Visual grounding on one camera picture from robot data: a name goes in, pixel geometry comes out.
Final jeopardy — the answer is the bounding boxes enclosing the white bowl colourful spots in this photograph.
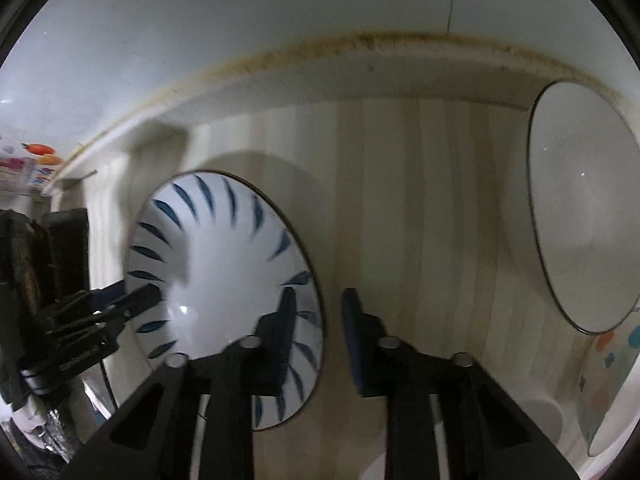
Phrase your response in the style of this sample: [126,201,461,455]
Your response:
[575,324,640,457]

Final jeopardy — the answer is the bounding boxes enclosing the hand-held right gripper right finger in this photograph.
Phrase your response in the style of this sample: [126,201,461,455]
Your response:
[341,287,585,480]

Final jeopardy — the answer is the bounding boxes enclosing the dark fuzzy block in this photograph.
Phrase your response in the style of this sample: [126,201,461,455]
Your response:
[0,208,92,311]

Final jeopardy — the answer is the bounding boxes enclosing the black cable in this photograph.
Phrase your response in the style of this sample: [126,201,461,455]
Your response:
[99,357,120,413]

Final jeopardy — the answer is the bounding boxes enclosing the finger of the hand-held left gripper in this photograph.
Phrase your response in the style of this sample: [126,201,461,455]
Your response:
[62,279,127,312]
[97,283,165,328]

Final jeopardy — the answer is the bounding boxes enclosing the colourful printed packet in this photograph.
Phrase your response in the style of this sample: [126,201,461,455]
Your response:
[0,134,65,196]

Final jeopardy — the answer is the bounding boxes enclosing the white plate dark rim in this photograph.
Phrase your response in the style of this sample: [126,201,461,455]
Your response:
[527,80,640,335]

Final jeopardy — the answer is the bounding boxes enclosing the clear plastic wrap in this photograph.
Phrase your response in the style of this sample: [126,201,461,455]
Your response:
[9,385,103,463]

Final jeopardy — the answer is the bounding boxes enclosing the white bowl blue leaf pattern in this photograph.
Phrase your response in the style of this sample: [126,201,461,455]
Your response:
[124,170,325,432]

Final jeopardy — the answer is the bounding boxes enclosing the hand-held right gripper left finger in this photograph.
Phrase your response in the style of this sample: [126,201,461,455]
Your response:
[60,287,298,480]

